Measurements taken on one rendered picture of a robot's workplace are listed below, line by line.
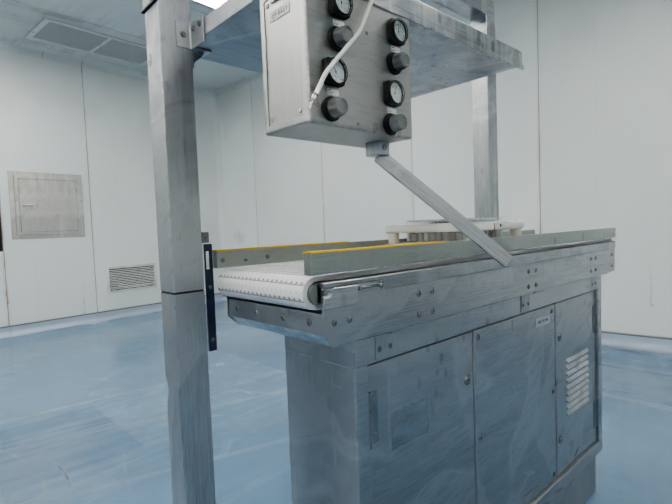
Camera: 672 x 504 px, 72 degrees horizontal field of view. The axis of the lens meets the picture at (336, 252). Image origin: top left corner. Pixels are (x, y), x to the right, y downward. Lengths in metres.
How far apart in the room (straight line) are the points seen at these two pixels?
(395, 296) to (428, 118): 3.86
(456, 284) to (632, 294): 3.12
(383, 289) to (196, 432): 0.44
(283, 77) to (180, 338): 0.48
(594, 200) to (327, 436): 3.36
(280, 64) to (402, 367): 0.57
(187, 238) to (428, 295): 0.45
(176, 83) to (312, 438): 0.69
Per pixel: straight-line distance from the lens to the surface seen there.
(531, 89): 4.24
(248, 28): 0.87
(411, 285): 0.83
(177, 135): 0.88
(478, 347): 1.13
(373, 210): 4.85
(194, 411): 0.93
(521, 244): 1.17
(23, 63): 5.99
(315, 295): 0.68
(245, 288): 0.80
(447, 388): 1.05
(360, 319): 0.74
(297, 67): 0.67
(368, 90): 0.72
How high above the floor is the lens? 0.96
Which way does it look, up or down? 3 degrees down
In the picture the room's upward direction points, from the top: 2 degrees counter-clockwise
